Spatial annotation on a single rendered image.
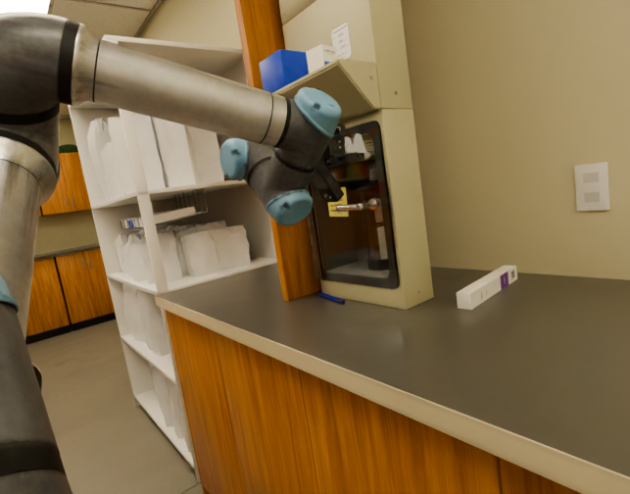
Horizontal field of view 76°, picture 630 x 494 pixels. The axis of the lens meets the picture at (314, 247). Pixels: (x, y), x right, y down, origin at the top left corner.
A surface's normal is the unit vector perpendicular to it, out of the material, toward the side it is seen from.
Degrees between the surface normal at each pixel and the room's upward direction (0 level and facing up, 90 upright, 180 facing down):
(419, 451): 90
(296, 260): 90
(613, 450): 0
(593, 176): 90
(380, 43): 90
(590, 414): 0
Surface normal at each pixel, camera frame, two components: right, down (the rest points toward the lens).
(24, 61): 0.33, 0.42
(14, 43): 0.21, 0.06
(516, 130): -0.77, 0.20
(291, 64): 0.62, 0.02
